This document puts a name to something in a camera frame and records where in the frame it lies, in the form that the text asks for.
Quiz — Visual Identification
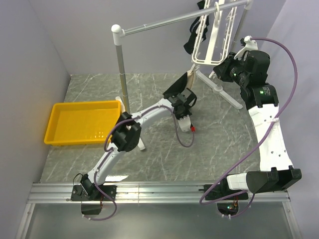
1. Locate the yellow plastic tray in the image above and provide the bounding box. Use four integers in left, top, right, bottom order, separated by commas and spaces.
44, 100, 122, 146

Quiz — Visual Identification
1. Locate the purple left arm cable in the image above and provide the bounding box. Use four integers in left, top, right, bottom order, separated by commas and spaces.
93, 105, 196, 222

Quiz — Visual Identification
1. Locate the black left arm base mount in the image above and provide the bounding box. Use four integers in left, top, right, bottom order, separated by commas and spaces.
70, 185, 117, 202

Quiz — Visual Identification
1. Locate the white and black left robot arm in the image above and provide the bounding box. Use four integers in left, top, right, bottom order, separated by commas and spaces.
80, 88, 197, 200

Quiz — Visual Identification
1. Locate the aluminium rail frame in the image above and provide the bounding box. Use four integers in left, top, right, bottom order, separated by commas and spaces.
14, 74, 305, 239

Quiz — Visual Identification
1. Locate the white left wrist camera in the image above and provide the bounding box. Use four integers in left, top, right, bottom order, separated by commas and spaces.
177, 115, 191, 132

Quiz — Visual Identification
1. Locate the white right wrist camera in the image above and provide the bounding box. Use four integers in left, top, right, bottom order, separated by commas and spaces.
234, 35, 258, 60

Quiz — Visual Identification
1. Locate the white clip hanger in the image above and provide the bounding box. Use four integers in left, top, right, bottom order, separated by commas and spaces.
190, 6, 237, 71

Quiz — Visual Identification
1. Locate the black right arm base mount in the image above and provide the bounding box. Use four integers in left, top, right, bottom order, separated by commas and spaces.
205, 184, 249, 201

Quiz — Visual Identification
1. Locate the white and silver drying rack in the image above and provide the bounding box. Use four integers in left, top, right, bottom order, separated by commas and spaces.
111, 0, 256, 151

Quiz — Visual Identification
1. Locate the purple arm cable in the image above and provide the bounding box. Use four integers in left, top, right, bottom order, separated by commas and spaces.
199, 37, 298, 218
93, 105, 196, 222

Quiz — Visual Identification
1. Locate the black underwear with beige waistband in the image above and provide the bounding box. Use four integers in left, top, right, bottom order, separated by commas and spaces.
163, 71, 195, 99

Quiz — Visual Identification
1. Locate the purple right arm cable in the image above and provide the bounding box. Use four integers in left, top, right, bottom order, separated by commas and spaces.
199, 37, 298, 218

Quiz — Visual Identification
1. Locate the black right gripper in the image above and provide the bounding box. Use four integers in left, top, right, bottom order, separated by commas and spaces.
213, 52, 250, 87

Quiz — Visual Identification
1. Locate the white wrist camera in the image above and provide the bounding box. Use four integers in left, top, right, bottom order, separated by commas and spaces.
177, 115, 191, 132
234, 35, 258, 60

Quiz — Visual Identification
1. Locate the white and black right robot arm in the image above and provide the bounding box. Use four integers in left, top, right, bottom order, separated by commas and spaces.
214, 50, 302, 199

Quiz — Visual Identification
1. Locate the black garment on hanger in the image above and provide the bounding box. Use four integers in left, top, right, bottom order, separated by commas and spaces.
183, 0, 211, 54

